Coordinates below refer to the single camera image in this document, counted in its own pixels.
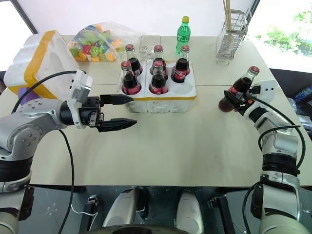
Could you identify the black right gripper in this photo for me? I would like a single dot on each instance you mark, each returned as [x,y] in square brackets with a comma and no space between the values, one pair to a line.
[245,103]

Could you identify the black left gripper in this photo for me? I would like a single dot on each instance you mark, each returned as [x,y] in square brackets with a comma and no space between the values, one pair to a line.
[91,109]

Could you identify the glass cola bottle red cap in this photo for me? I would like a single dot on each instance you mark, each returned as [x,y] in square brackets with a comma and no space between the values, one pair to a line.
[181,69]
[134,63]
[159,54]
[158,84]
[130,85]
[243,83]

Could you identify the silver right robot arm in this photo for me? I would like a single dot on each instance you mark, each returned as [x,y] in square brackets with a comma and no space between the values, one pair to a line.
[280,143]

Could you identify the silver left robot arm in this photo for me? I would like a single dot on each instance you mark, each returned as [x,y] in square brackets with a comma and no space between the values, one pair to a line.
[24,126]

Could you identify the dark rounded robot base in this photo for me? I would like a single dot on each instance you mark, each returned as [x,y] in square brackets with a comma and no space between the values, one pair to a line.
[146,230]

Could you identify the white foam crate yellow tape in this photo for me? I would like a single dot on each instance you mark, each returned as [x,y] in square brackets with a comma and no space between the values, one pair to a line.
[168,103]

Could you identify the clear plastic box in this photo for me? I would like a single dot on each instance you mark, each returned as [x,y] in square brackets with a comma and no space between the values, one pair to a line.
[147,46]

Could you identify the white foam box yellow tape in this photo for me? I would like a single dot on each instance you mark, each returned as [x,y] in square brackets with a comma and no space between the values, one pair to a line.
[56,63]

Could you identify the blue label water bottle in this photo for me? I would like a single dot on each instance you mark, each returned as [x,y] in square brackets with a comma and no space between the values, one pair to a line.
[303,93]

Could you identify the clear bag of colourful blocks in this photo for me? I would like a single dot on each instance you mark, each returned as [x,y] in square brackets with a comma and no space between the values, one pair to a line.
[97,41]

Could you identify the green soda bottle yellow cap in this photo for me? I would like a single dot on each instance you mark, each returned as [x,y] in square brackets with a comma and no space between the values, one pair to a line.
[183,34]

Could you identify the wooden sticks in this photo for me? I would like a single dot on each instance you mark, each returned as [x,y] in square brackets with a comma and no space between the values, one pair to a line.
[228,14]

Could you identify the silver rounded robot leg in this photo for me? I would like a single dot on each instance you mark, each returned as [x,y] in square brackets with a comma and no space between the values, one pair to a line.
[189,212]
[122,209]

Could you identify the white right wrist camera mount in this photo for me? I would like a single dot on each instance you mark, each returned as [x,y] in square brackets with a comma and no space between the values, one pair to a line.
[268,89]

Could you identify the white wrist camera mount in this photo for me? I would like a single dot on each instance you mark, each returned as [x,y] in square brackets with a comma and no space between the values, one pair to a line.
[268,89]
[81,85]

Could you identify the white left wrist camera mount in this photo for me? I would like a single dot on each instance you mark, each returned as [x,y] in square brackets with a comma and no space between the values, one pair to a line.
[81,85]

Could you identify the black bracket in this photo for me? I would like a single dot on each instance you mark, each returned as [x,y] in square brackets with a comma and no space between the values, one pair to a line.
[221,212]
[91,214]

